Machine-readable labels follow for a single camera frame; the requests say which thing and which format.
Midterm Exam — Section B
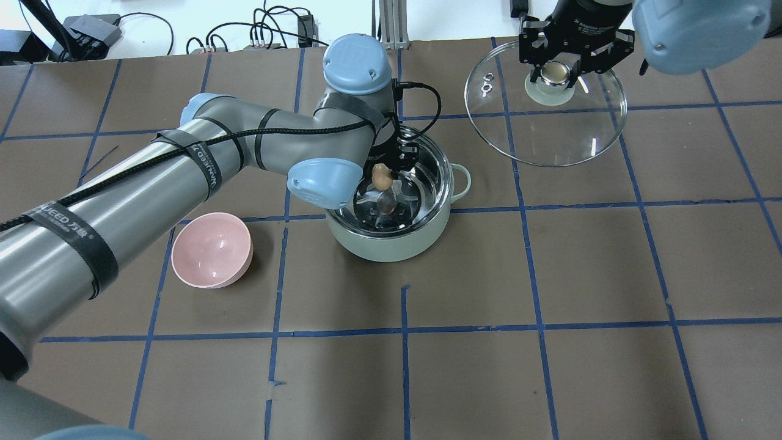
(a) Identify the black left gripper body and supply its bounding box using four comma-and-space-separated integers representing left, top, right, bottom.
367, 129, 421, 178

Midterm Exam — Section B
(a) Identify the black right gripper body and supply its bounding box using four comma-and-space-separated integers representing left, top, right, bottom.
517, 15, 636, 81

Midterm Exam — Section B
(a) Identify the brown egg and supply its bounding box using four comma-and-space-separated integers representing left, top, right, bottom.
371, 163, 395, 192

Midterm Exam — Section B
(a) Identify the glass pot lid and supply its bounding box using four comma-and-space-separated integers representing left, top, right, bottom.
464, 40, 628, 167

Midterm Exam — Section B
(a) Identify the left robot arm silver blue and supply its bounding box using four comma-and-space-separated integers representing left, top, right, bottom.
1, 34, 396, 439

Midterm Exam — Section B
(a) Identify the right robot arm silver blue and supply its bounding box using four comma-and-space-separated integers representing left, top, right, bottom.
510, 1, 773, 87

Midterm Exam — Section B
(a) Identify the pale green electric pot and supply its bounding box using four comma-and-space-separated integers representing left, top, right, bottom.
325, 126, 472, 262

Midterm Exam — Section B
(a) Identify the pink plastic bowl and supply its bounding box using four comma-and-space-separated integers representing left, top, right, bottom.
171, 212, 254, 289

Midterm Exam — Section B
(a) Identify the brown paper table mat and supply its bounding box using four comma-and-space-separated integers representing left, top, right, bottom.
19, 37, 781, 439

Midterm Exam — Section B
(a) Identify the black box on shelf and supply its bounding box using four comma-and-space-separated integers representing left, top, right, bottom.
64, 14, 122, 48

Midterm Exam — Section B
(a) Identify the aluminium frame post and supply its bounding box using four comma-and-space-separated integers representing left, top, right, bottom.
373, 1, 410, 50

